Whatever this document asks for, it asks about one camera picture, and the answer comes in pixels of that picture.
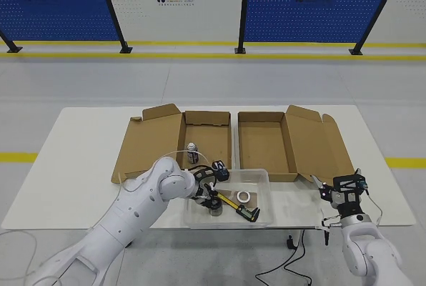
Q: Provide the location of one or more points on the grey metal bush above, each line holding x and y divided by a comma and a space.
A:
216, 211

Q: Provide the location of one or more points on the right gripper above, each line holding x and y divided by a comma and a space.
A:
349, 211

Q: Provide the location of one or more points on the small spray bottle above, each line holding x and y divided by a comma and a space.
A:
192, 153

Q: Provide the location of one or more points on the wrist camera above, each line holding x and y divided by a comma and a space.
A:
220, 171
349, 185

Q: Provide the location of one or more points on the shallow cardboard box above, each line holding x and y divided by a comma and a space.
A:
298, 143
152, 143

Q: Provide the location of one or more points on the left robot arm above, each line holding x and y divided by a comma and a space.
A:
134, 214

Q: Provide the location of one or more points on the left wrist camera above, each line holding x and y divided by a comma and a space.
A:
220, 171

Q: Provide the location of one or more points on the blue partition panel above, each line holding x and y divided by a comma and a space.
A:
52, 19
309, 19

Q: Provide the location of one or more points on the deep clear plastic tray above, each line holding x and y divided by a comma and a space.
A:
259, 214

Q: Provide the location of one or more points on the yellow and black caliper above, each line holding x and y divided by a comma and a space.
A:
239, 208

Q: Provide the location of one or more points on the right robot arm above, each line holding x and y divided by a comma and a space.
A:
372, 254

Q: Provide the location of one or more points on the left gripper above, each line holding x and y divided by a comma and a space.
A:
203, 191

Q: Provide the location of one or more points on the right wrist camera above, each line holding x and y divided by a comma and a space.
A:
349, 185

